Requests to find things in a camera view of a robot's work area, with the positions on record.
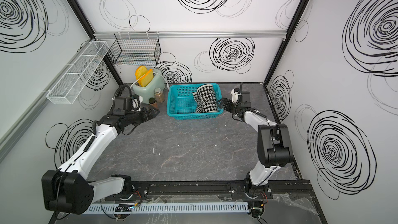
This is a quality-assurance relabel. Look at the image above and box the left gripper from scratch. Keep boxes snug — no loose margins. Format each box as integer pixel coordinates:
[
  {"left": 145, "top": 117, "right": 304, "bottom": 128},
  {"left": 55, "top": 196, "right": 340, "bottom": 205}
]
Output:
[{"left": 126, "top": 105, "right": 160, "bottom": 125}]

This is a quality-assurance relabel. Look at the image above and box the black white patterned scarf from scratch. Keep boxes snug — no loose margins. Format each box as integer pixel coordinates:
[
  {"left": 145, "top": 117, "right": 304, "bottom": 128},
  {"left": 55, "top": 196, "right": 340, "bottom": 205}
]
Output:
[{"left": 193, "top": 84, "right": 218, "bottom": 113}]

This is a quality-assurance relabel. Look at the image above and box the teal plastic basket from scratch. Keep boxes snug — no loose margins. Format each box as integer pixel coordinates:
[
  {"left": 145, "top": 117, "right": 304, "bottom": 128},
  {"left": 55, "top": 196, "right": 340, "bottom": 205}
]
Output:
[{"left": 167, "top": 84, "right": 224, "bottom": 120}]

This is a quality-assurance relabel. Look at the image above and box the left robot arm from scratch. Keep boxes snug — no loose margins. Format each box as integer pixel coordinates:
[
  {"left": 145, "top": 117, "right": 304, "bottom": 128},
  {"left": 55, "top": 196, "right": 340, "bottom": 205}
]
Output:
[{"left": 41, "top": 84, "right": 160, "bottom": 215}]

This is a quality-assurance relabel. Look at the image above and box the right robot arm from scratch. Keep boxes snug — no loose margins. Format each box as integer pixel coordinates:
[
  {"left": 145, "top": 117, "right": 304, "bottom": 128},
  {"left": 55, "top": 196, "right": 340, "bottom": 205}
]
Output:
[{"left": 218, "top": 87, "right": 294, "bottom": 193}]

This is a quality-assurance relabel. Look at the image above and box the dark spice jar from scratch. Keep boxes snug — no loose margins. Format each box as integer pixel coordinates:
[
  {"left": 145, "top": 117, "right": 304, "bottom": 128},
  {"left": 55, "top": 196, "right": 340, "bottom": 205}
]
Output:
[{"left": 148, "top": 97, "right": 158, "bottom": 109}]

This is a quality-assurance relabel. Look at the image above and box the light spice jar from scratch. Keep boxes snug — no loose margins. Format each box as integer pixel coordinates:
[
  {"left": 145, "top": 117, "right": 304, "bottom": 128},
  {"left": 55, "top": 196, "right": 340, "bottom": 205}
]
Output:
[{"left": 154, "top": 88, "right": 165, "bottom": 104}]

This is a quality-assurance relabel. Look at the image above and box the mint green toaster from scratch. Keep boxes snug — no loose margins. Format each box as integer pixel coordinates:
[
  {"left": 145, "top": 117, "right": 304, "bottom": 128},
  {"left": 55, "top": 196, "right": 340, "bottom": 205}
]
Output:
[{"left": 132, "top": 68, "right": 166, "bottom": 104}]

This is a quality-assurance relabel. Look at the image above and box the yellow toast slice front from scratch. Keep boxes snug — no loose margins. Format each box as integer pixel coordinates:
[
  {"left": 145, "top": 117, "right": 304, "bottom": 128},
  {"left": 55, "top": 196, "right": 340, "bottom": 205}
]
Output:
[{"left": 138, "top": 69, "right": 154, "bottom": 87}]

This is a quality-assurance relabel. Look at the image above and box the yellow toast slice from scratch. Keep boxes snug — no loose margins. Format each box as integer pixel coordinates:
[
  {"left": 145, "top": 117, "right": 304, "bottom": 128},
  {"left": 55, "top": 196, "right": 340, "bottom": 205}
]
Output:
[
  {"left": 138, "top": 69, "right": 154, "bottom": 87},
  {"left": 135, "top": 65, "right": 148, "bottom": 79}
]

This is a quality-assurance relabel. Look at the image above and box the yellow toast slice rear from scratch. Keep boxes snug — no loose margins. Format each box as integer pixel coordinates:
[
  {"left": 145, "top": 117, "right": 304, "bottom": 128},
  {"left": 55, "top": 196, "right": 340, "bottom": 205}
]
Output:
[{"left": 135, "top": 65, "right": 148, "bottom": 79}]

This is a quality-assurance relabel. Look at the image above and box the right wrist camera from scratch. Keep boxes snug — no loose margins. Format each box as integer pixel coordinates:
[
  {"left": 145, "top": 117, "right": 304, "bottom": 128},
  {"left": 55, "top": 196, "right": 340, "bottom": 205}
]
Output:
[{"left": 231, "top": 88, "right": 240, "bottom": 103}]

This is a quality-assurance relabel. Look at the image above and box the black wire wall basket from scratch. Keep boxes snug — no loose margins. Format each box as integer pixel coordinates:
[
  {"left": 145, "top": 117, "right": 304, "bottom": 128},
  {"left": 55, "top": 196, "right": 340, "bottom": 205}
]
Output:
[{"left": 108, "top": 32, "right": 161, "bottom": 66}]

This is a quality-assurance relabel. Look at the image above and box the white wire wall shelf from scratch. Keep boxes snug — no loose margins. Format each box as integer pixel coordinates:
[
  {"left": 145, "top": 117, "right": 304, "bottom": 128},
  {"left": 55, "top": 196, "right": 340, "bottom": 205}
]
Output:
[{"left": 46, "top": 40, "right": 109, "bottom": 104}]

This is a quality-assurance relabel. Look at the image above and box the grey slotted cable duct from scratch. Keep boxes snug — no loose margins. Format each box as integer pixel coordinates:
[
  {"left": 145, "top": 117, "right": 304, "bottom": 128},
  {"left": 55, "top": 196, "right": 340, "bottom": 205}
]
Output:
[{"left": 84, "top": 202, "right": 249, "bottom": 215}]

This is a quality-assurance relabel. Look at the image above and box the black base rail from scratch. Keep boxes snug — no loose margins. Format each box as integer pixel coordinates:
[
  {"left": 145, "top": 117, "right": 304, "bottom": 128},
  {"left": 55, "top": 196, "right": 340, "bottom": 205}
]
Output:
[{"left": 105, "top": 179, "right": 313, "bottom": 201}]

